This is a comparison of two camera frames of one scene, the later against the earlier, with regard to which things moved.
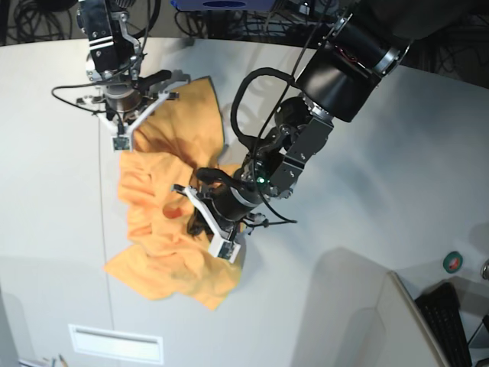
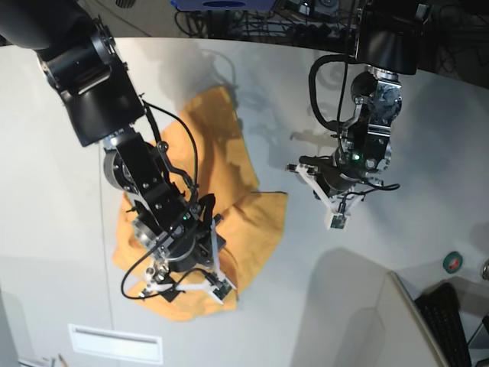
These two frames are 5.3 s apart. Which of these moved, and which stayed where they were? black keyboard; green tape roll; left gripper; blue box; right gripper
Moved: left gripper; right gripper
Stayed: black keyboard; blue box; green tape roll
